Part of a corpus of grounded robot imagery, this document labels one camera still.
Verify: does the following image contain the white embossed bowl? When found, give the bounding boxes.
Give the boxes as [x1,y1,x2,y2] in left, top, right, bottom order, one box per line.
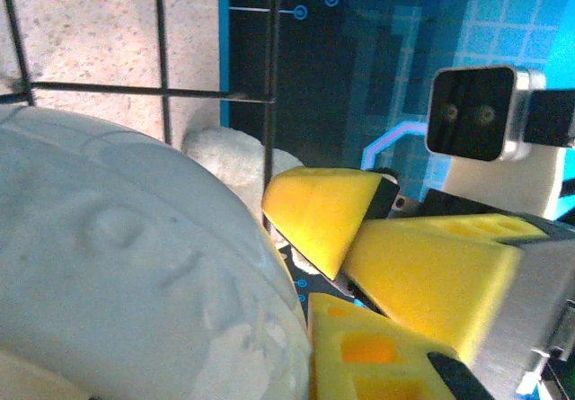
[0,104,314,400]

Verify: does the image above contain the black wire dish rack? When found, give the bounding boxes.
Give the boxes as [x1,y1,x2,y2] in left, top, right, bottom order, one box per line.
[0,0,282,239]

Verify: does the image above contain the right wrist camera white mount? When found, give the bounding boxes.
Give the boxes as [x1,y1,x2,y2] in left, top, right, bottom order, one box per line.
[424,64,575,221]

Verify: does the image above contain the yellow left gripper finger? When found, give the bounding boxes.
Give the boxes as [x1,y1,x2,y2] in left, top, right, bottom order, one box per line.
[307,291,495,400]

